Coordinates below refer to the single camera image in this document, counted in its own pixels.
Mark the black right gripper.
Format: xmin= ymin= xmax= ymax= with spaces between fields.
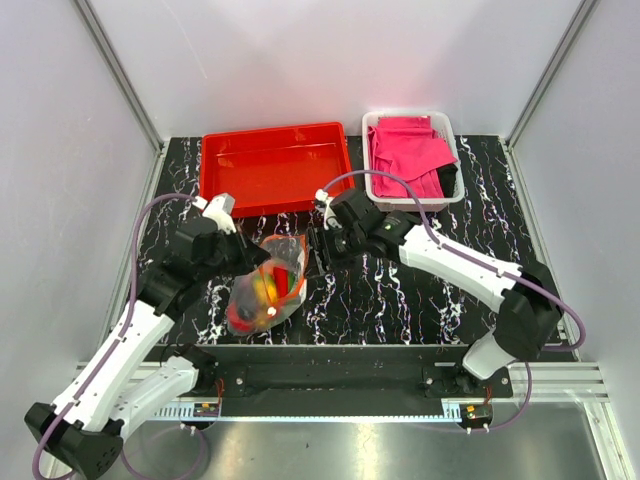
xmin=302 ymin=223 xmax=366 ymax=280

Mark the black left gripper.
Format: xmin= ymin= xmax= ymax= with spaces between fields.
xmin=198 ymin=222 xmax=272 ymax=283

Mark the clear zip top bag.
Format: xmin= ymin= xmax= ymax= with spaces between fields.
xmin=226 ymin=235 xmax=308 ymax=336

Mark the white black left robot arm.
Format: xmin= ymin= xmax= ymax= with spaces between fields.
xmin=25 ymin=217 xmax=270 ymax=479

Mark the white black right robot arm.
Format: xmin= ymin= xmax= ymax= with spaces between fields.
xmin=309 ymin=189 xmax=564 ymax=397

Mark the red plastic tray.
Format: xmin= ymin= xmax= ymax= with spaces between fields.
xmin=199 ymin=122 xmax=352 ymax=218

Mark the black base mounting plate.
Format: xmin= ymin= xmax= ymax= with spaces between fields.
xmin=173 ymin=344 xmax=513 ymax=421

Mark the pink cloth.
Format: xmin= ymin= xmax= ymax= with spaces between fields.
xmin=367 ymin=117 xmax=458 ymax=199

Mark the white plastic basket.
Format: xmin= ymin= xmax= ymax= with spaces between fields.
xmin=361 ymin=110 xmax=465 ymax=212

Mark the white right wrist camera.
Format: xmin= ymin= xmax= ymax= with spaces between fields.
xmin=314 ymin=189 xmax=342 ymax=230

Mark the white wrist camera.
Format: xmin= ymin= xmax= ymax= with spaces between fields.
xmin=192 ymin=193 xmax=237 ymax=234
xmin=314 ymin=189 xmax=342 ymax=230

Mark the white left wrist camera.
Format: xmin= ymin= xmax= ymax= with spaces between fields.
xmin=192 ymin=193 xmax=237 ymax=234

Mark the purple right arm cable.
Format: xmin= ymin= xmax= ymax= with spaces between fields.
xmin=319 ymin=170 xmax=587 ymax=354

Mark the left aluminium frame post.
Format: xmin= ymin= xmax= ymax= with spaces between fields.
xmin=73 ymin=0 xmax=169 ymax=151

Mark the aluminium frame post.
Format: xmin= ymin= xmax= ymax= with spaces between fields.
xmin=73 ymin=0 xmax=169 ymax=151
xmin=504 ymin=0 xmax=601 ymax=151

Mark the white slotted cable duct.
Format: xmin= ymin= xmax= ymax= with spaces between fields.
xmin=150 ymin=402 xmax=221 ymax=422

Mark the right aluminium frame post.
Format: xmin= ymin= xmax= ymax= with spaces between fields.
xmin=504 ymin=0 xmax=601 ymax=151

